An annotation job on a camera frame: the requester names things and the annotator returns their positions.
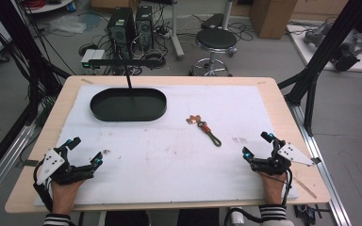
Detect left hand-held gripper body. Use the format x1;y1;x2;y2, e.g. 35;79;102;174
36;144;96;186

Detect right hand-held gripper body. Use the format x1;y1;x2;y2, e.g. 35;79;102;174
251;138;317;176

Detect keychain with brown charm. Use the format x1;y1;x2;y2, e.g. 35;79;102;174
185;114;222;148

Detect black oval tray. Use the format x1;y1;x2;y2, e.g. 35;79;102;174
90;87;168;123

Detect person's left hand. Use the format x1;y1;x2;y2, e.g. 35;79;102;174
50;178;86;217

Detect person's right hand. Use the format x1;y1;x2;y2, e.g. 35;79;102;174
258;171;288;207

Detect thin wooden stick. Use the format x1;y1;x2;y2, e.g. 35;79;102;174
291;176;319;201

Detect white cylinder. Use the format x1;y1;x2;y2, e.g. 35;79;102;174
230;206;245;226

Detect white foam sheet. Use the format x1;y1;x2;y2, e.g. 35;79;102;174
33;83;300;207

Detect person's dark legs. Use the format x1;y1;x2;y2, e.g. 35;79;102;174
104;207;220;226

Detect small white box device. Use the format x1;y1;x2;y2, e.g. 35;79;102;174
80;48;107;69

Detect white floor board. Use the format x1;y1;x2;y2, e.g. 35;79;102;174
286;24;362;74

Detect black round stool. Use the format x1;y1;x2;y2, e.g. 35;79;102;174
189;27;239;77

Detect grey robot device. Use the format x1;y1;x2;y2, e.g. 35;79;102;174
303;21;362;73

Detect clear plastic bag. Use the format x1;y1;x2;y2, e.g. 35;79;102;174
47;14;88;35

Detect brown cardboard box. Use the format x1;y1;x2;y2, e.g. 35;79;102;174
249;0;299;40

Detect large black computer tower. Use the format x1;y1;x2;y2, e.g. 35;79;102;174
106;7;137;60

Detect black power adapter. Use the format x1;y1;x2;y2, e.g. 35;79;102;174
200;12;224;30

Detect slim black computer tower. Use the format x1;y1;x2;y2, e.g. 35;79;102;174
134;5;155;52

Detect white stand leg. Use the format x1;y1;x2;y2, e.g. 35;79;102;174
169;0;187;61

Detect white round table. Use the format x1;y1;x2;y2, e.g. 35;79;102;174
21;0;75;15

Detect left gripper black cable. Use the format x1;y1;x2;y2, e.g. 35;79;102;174
32;159;54;212

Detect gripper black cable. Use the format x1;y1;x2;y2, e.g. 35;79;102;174
280;168;294;209
32;159;54;212

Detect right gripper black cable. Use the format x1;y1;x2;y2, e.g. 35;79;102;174
280;168;294;209

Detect aluminium rail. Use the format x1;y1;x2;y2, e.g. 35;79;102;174
0;122;38;210
287;101;354;226

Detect thick black cable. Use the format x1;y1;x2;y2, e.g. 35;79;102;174
222;206;266;226

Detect black frame strut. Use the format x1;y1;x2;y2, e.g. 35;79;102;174
277;0;362;137
0;0;72;127

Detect black camera stand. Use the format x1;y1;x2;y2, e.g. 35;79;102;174
89;58;164;90

